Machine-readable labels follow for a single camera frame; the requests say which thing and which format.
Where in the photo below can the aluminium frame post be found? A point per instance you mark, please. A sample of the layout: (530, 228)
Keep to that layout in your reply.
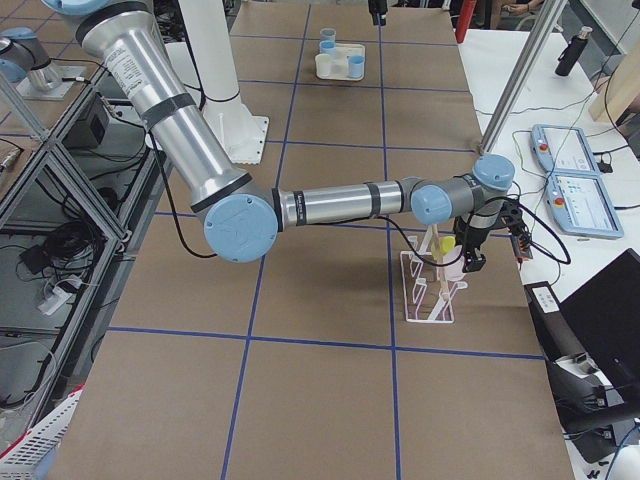
(527, 59)

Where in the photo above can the teach pendant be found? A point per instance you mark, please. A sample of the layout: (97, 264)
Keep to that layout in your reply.
(562, 148)
(580, 206)

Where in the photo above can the black water bottle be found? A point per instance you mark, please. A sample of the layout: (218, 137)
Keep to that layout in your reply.
(571, 54)

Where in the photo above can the lower teach pendant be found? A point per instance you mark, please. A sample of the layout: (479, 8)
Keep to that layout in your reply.
(580, 206)

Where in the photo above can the red cylinder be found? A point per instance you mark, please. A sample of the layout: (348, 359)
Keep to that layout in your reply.
(466, 13)

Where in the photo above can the blue cup front row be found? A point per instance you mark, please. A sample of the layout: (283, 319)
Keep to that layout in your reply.
(356, 67)

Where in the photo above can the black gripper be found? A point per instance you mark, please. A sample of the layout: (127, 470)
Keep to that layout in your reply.
(471, 241)

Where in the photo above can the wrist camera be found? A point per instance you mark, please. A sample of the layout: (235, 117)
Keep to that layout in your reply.
(520, 236)

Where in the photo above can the blue cup back row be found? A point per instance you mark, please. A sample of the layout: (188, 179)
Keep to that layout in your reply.
(327, 47)

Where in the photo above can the yellow plastic cup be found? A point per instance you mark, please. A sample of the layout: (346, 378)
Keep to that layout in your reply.
(447, 244)

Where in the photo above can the white wire cup rack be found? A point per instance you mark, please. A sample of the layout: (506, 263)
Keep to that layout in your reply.
(428, 298)

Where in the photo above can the cream plastic tray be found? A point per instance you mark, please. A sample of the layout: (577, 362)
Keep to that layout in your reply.
(339, 70)

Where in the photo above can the black laptop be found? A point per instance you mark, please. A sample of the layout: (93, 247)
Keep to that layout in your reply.
(604, 316)

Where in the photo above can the grey plastic cup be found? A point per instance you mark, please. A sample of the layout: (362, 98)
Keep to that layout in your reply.
(328, 34)

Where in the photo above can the upper teach pendant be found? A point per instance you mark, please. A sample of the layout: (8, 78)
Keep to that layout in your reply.
(562, 148)

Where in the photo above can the pink plastic cup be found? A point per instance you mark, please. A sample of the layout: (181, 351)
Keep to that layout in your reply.
(454, 270)

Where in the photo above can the cream plastic cup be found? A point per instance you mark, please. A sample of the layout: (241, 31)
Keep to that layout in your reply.
(323, 64)

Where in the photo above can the blue cup row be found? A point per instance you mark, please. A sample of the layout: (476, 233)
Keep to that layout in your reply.
(356, 67)
(327, 47)

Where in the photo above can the aluminium frame shelf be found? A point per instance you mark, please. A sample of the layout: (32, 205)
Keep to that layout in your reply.
(75, 206)

